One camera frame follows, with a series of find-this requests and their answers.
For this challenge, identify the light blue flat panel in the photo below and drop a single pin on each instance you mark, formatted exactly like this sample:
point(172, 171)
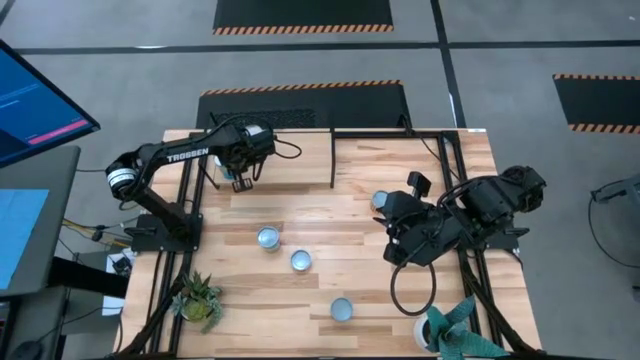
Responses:
point(20, 235)

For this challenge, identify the white box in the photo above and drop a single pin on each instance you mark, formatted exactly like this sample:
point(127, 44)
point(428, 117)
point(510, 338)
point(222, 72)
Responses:
point(114, 300)

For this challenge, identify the black hazard-striped floor mat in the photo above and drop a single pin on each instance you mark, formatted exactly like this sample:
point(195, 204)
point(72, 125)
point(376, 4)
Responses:
point(350, 107)
point(302, 15)
point(600, 102)

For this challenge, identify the blue computer monitor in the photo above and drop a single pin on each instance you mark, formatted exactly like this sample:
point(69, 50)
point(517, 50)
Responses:
point(35, 100)

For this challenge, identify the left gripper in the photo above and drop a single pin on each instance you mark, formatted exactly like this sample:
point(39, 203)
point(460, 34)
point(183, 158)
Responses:
point(245, 145)

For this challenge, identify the yellow bean-pattern can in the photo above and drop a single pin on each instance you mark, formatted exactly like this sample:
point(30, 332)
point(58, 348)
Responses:
point(378, 199)

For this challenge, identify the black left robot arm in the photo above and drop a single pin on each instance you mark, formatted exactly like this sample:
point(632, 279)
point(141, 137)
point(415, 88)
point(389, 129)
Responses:
point(187, 155)

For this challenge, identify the green succulent plant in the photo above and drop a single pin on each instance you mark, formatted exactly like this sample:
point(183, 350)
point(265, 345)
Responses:
point(197, 302)

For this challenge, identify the pink and blue corn can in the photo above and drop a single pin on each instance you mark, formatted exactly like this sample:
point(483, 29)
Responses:
point(341, 308)

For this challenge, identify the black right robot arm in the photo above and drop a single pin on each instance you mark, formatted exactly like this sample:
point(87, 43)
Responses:
point(490, 200)

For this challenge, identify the wooden shelf black metal frame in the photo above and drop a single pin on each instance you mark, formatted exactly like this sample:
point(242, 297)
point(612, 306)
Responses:
point(300, 170)

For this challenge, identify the black aluminium table frame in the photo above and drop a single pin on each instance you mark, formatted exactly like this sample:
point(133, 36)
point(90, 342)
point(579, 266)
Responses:
point(385, 134)

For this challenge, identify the grey desk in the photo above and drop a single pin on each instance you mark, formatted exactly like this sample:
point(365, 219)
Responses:
point(60, 170)

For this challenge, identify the yellow eggs can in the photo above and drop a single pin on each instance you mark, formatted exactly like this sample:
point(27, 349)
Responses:
point(301, 260)

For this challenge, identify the teal plant in white pot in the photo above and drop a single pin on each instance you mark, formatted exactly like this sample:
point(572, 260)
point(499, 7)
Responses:
point(452, 332)

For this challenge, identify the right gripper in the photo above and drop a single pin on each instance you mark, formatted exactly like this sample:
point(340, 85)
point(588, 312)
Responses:
point(415, 230)

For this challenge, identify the magenta chicken soup can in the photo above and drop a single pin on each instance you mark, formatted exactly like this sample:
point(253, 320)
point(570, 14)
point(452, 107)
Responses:
point(268, 238)

